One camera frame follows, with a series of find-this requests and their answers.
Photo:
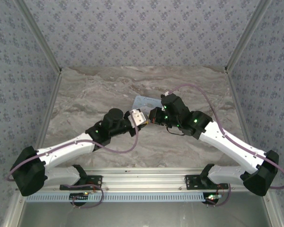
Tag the aluminium lower frame bar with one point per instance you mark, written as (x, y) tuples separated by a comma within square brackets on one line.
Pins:
[(272, 210), (15, 210)]

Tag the aluminium frame post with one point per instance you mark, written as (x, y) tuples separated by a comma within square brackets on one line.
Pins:
[(40, 35), (245, 35)]

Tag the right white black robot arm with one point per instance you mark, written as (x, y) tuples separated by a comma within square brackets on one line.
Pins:
[(232, 144)]

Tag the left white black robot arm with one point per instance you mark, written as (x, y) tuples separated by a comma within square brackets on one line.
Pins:
[(66, 147)]

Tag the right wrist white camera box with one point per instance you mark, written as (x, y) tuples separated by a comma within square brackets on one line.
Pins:
[(167, 94)]

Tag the black circuit board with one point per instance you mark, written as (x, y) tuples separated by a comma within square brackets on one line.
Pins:
[(213, 198), (78, 197)]

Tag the grey metal sheet panel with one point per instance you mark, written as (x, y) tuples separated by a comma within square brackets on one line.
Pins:
[(142, 215)]

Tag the blue cartoon tin box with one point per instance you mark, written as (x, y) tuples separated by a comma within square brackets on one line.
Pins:
[(144, 102)]

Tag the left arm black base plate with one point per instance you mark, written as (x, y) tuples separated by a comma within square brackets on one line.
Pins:
[(97, 180)]

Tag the aluminium table side rail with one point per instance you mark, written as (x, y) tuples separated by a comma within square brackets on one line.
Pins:
[(235, 97), (53, 97)]

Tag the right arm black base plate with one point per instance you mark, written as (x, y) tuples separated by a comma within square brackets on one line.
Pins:
[(191, 182)]

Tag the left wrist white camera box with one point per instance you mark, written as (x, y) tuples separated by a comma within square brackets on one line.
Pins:
[(138, 117)]

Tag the aluminium mounting beam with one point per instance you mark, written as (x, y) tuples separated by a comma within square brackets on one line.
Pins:
[(142, 179)]

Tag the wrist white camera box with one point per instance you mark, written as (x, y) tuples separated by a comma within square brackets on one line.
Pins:
[(138, 117), (167, 94)]

